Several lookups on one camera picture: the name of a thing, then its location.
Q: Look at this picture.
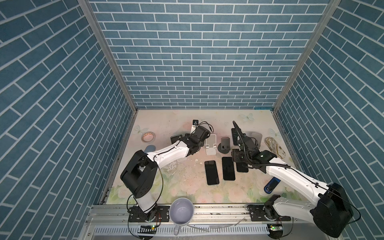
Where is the teal phone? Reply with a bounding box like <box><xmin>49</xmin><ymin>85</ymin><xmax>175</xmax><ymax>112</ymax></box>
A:
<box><xmin>171</xmin><ymin>135</ymin><xmax>183</xmax><ymax>144</ymax></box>
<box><xmin>205</xmin><ymin>161</ymin><xmax>220</xmax><ymax>186</ymax></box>

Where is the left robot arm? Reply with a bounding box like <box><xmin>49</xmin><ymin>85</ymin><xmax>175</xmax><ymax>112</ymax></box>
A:
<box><xmin>120</xmin><ymin>122</ymin><xmax>214</xmax><ymax>214</ymax></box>

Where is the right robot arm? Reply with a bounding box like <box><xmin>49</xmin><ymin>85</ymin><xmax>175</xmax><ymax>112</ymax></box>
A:
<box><xmin>231</xmin><ymin>126</ymin><xmax>354</xmax><ymax>238</ymax></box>

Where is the white stand centre back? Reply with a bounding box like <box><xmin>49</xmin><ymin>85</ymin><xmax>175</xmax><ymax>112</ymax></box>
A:
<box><xmin>205</xmin><ymin>134</ymin><xmax>217</xmax><ymax>156</ymax></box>

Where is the patterned oval case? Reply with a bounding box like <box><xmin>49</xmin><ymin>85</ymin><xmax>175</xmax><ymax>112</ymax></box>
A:
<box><xmin>265</xmin><ymin>137</ymin><xmax>287</xmax><ymax>159</ymax></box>

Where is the blue oval pouch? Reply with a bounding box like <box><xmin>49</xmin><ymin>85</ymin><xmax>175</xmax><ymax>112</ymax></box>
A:
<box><xmin>144</xmin><ymin>145</ymin><xmax>156</xmax><ymax>153</ymax></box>

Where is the round tape roll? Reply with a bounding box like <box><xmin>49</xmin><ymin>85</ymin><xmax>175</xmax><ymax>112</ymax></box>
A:
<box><xmin>141</xmin><ymin>132</ymin><xmax>156</xmax><ymax>143</ymax></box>

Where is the white mug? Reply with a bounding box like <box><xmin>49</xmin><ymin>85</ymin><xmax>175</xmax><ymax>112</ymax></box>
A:
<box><xmin>169</xmin><ymin>198</ymin><xmax>194</xmax><ymax>236</ymax></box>

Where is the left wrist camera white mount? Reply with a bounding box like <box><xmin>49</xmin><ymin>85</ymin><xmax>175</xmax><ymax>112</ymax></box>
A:
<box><xmin>191</xmin><ymin>120</ymin><xmax>199</xmax><ymax>134</ymax></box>

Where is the black corrugated cable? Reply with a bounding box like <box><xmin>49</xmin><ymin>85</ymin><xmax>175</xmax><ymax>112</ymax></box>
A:
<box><xmin>232</xmin><ymin>120</ymin><xmax>250</xmax><ymax>157</ymax></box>

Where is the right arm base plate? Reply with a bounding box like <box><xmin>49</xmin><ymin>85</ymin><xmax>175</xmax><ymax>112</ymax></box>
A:
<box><xmin>246</xmin><ymin>204</ymin><xmax>292</xmax><ymax>222</ymax></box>

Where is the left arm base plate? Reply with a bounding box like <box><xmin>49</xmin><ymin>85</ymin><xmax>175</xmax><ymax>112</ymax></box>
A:
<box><xmin>128</xmin><ymin>206</ymin><xmax>170</xmax><ymax>223</ymax></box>

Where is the white slotted cable duct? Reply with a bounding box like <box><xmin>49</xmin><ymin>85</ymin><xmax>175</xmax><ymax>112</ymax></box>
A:
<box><xmin>94</xmin><ymin>224</ymin><xmax>270</xmax><ymax>237</ymax></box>

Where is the aluminium front rail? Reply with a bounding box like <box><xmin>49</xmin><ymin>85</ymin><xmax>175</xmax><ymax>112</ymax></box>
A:
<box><xmin>85</xmin><ymin>203</ymin><xmax>335</xmax><ymax>226</ymax></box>

